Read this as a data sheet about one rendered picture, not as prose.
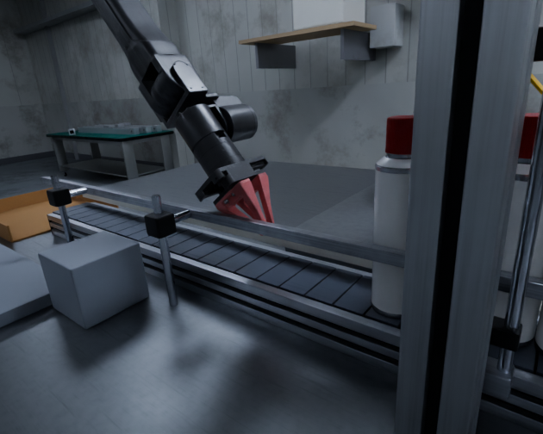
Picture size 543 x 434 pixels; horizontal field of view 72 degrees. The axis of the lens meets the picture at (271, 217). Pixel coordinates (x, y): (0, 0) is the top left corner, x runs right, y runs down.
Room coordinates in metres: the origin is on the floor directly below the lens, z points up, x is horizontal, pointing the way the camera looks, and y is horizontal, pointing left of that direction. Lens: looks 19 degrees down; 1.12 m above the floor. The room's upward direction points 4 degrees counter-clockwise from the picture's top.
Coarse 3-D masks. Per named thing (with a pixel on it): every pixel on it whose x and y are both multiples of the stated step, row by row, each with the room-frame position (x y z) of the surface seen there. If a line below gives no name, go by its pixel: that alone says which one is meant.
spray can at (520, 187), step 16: (528, 128) 0.29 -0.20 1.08; (528, 144) 0.29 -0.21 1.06; (528, 160) 0.29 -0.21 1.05; (512, 208) 0.29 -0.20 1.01; (512, 224) 0.29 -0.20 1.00; (512, 240) 0.28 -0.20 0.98; (512, 256) 0.28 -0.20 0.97; (512, 272) 0.28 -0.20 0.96; (496, 304) 0.29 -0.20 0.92; (528, 304) 0.28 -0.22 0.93; (528, 320) 0.28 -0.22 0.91; (528, 336) 0.28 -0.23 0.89
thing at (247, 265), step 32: (96, 224) 0.71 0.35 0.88; (128, 224) 0.70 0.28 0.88; (192, 256) 0.53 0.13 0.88; (224, 256) 0.52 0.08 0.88; (256, 256) 0.51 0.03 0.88; (288, 256) 0.51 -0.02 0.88; (288, 288) 0.41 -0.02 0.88; (320, 288) 0.41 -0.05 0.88; (352, 288) 0.40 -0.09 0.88; (384, 320) 0.33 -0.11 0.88
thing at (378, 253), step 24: (96, 192) 0.67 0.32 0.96; (120, 192) 0.64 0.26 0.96; (192, 216) 0.51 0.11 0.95; (216, 216) 0.47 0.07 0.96; (240, 216) 0.46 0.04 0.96; (288, 240) 0.40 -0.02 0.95; (312, 240) 0.38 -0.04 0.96; (336, 240) 0.36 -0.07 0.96; (504, 288) 0.26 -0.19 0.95; (528, 288) 0.26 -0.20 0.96
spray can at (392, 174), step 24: (408, 120) 0.34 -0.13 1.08; (408, 144) 0.34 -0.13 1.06; (384, 168) 0.34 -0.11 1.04; (408, 168) 0.33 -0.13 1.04; (384, 192) 0.34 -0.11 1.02; (408, 192) 0.33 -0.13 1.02; (384, 216) 0.34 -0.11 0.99; (384, 240) 0.34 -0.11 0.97; (384, 264) 0.34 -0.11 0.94; (384, 288) 0.34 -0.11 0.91; (384, 312) 0.34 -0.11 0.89
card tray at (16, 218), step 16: (32, 192) 1.08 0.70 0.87; (0, 208) 1.02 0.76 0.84; (16, 208) 1.04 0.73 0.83; (32, 208) 1.03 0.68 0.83; (48, 208) 1.02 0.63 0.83; (0, 224) 0.80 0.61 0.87; (16, 224) 0.89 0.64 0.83; (32, 224) 0.88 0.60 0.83; (48, 224) 0.88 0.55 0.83; (16, 240) 0.78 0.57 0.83
